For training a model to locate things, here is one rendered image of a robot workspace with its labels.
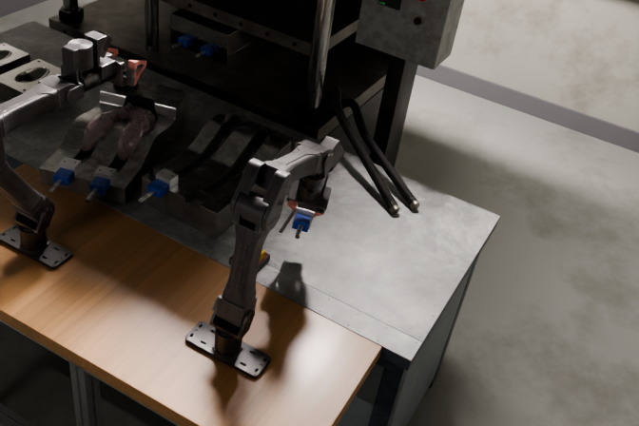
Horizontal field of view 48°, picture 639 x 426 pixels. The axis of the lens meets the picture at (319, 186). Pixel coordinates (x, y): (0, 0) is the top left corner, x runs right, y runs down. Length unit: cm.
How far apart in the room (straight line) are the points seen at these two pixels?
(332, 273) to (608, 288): 185
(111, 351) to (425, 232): 95
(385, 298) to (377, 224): 30
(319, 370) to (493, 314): 155
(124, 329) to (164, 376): 17
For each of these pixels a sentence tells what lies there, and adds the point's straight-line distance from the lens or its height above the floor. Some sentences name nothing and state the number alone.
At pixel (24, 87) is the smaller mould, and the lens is 255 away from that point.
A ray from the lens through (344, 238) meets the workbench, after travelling 204.
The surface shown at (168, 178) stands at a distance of 201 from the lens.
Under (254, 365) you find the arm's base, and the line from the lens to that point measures 168.
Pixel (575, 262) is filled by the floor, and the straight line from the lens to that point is 358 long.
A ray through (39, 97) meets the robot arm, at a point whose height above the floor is 123.
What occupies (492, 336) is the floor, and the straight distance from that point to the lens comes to 305.
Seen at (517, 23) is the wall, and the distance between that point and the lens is 453.
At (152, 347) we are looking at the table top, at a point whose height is 80.
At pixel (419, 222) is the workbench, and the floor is 80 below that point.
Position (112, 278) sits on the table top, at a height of 80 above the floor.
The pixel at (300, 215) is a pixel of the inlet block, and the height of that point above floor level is 94.
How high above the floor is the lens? 210
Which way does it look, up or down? 36 degrees down
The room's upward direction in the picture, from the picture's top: 9 degrees clockwise
